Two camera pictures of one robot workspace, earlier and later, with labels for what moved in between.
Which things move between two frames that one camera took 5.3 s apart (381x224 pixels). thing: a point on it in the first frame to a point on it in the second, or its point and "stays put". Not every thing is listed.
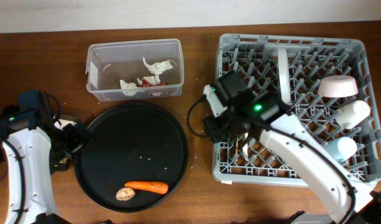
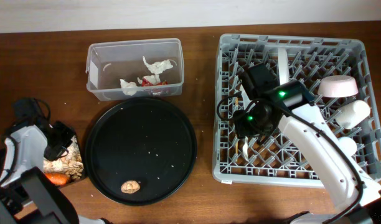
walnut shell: x=125 y=194 to x=130 y=186
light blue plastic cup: x=343 y=147 stays put
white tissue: x=129 y=89 stays put
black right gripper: x=213 y=130 to x=241 y=130
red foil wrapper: x=145 y=83 stays put
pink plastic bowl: x=337 y=86 stays put
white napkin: x=157 y=68 stays put
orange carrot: x=159 y=187 to x=58 y=178
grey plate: x=284 y=74 stays put
